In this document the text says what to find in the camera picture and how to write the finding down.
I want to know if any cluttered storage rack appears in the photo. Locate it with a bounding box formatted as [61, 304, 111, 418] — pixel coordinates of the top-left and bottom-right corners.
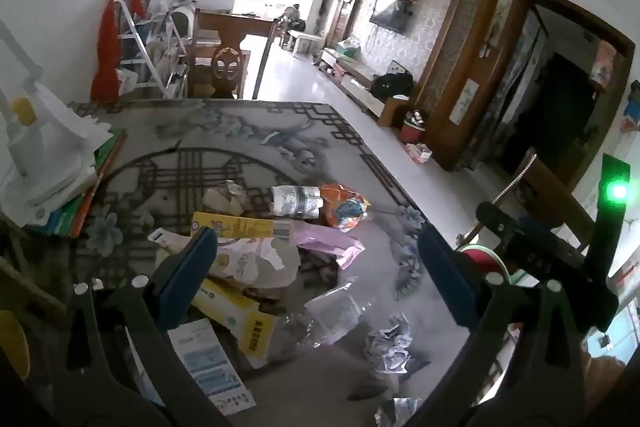
[117, 0, 196, 100]

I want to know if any red cloth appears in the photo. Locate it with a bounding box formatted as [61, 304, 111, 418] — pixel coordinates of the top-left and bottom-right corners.
[90, 0, 146, 104]

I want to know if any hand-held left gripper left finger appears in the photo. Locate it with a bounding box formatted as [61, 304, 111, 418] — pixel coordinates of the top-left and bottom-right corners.
[52, 224, 236, 427]

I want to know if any plastic bottle with grey label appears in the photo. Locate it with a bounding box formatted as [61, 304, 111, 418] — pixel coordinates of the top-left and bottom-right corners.
[270, 184, 323, 220]

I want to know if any yellow box with barcode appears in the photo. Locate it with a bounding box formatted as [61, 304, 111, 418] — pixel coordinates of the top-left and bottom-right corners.
[191, 211, 297, 240]

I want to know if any wooden partition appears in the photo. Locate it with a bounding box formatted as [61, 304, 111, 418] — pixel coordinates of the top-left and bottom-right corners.
[415, 0, 526, 170]

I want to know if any blue patterned curtain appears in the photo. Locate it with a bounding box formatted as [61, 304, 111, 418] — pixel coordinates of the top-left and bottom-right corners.
[480, 7, 546, 158]

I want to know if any wooden chair with carved back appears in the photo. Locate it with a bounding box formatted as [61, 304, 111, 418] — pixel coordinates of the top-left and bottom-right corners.
[187, 9, 251, 100]

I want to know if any black bag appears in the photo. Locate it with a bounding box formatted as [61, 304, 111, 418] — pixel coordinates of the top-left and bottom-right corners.
[371, 72, 415, 102]

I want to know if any orange snack bag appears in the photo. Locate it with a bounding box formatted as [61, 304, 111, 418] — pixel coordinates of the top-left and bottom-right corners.
[317, 183, 373, 234]

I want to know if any person's right hand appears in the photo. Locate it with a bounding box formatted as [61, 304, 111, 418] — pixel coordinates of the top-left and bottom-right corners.
[582, 354, 626, 413]

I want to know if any small red bucket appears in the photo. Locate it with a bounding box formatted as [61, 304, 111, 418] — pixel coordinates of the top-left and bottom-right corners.
[398, 109, 427, 144]

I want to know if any white packet with blue print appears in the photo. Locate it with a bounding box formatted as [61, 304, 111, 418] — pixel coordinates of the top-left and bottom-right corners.
[167, 318, 257, 417]

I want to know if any stack of colourful books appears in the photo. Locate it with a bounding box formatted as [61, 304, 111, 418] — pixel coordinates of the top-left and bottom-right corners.
[30, 129, 128, 239]

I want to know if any clear plastic bag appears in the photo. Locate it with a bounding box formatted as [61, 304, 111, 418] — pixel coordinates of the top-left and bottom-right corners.
[280, 277, 381, 353]

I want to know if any aluminium step ladder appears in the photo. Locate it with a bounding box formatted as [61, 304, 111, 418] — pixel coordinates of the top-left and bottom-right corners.
[112, 0, 188, 100]

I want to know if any torn white paper bag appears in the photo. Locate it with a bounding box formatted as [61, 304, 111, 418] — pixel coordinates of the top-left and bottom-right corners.
[207, 237, 301, 293]

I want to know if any small wooden stool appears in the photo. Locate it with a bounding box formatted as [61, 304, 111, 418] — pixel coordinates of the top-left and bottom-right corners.
[377, 96, 413, 128]

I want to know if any white plastic appliance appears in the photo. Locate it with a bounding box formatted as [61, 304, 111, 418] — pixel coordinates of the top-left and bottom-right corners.
[0, 22, 46, 178]

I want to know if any orange plastic bag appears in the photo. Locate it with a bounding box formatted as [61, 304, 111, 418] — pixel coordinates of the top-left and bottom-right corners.
[590, 39, 618, 88]

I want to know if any dark wooden carved chair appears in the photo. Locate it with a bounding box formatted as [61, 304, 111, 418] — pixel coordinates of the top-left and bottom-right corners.
[510, 147, 598, 253]

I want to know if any stack of white papers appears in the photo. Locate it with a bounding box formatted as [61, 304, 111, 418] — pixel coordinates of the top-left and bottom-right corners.
[0, 89, 115, 228]

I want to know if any flattened yellow carton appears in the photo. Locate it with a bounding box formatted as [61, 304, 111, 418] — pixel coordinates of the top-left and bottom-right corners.
[189, 277, 281, 355]

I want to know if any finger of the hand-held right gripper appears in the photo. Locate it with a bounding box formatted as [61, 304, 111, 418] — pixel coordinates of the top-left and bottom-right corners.
[475, 201, 531, 253]

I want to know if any white stool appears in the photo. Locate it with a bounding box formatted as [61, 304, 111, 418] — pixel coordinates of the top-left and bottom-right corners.
[289, 32, 323, 58]

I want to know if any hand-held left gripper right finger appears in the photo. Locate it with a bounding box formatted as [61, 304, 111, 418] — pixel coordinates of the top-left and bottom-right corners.
[417, 224, 596, 427]

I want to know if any green and white bag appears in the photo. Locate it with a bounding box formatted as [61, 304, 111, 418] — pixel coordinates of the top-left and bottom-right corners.
[336, 38, 362, 60]

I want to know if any red bin with green rim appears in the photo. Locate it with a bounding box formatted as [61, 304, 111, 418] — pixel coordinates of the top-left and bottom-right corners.
[454, 243, 533, 289]

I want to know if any cardboard box with items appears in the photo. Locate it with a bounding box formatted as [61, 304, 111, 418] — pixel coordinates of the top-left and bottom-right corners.
[404, 143, 433, 164]

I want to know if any crumpled silver foil wrapper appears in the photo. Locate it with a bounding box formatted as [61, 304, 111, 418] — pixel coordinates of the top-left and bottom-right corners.
[364, 313, 416, 375]
[375, 397, 423, 427]

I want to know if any wall television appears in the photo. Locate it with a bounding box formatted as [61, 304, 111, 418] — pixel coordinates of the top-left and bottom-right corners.
[370, 0, 408, 34]

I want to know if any pink plastic wrapper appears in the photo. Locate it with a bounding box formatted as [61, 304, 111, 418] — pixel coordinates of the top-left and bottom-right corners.
[295, 224, 367, 270]

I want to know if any low television cabinet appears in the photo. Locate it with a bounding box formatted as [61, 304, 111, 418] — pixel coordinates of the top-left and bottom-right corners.
[320, 48, 396, 115]

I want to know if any beaded stick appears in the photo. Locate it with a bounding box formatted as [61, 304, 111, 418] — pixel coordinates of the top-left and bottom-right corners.
[492, 154, 537, 202]

